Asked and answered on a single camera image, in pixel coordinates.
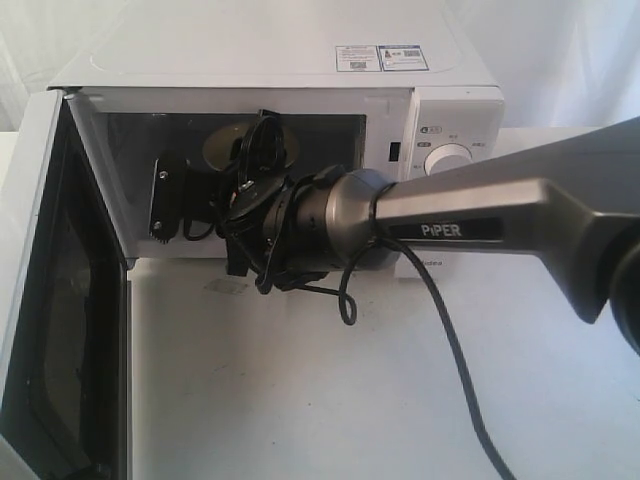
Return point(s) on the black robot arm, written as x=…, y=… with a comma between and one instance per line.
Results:
x=573, y=204

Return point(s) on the white microwave door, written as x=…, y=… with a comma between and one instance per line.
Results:
x=65, y=329

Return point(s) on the upper white control knob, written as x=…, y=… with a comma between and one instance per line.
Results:
x=447, y=157

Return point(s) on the blue white warning sticker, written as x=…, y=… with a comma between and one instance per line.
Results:
x=380, y=58

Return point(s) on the white microwave oven body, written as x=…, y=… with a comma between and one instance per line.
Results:
x=164, y=75

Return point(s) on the cream ceramic bowl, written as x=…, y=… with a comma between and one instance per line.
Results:
x=222, y=146

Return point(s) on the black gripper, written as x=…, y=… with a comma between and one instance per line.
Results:
x=277, y=226

